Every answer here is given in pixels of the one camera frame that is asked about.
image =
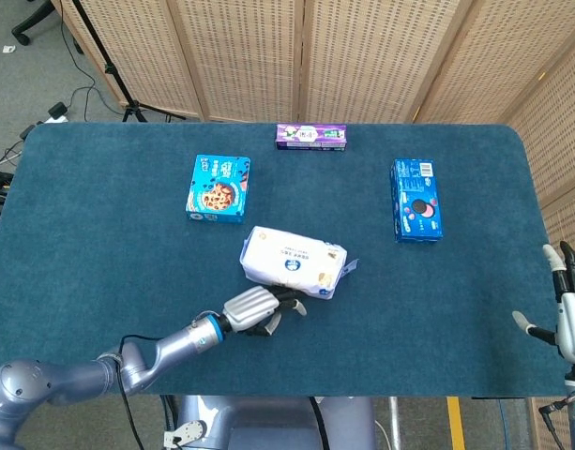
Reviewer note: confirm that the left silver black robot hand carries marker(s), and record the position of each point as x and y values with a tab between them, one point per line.
259	311

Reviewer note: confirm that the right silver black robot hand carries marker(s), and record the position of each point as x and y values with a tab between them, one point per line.
570	319

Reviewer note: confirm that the white snack bag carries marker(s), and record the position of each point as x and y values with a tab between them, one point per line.
294	262

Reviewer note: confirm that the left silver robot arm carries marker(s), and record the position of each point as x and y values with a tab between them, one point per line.
104	375

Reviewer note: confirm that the silver robot torso base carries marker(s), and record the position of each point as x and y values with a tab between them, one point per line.
273	424

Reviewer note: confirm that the light blue cookie box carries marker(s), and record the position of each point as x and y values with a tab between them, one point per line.
219	190

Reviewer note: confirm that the blue felt table mat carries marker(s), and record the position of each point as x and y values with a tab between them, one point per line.
127	262

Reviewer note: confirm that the yellow floor tape strip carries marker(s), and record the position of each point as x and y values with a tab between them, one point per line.
456	424

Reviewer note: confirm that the metal table leg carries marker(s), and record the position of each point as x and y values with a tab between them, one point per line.
395	422

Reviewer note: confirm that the purple snack box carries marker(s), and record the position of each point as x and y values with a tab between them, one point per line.
311	137

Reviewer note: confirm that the dark blue oreo box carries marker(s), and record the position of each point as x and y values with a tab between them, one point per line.
417	200

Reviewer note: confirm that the black tripod stand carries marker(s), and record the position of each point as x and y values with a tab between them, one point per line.
113	70

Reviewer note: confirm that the black power adapter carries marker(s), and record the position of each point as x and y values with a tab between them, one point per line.
57	110

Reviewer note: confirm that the black office chair base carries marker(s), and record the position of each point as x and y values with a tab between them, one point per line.
31	21

